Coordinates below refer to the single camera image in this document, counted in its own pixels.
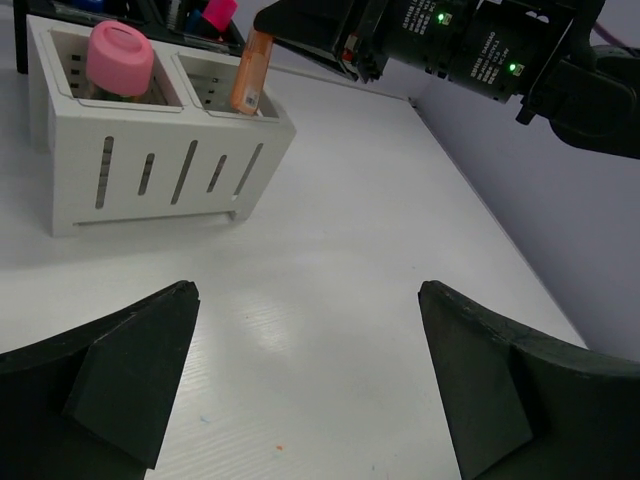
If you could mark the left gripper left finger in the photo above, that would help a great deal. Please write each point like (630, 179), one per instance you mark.
(94, 402)

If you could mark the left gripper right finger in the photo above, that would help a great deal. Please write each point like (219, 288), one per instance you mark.
(521, 404)

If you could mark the pink cap black highlighter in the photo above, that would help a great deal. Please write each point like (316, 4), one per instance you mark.
(219, 13)

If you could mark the white slotted container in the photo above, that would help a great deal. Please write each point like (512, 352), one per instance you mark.
(183, 152)

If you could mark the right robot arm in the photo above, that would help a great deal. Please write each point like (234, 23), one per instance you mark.
(539, 51)

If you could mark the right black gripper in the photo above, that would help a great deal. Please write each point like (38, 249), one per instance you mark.
(423, 34)

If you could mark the orange correction tape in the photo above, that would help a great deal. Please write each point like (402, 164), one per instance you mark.
(251, 73)

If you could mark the clear bottle blue cap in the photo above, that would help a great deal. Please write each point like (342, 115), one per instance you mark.
(94, 6)

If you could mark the pink cap marker jar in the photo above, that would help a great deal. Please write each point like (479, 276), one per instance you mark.
(119, 63)

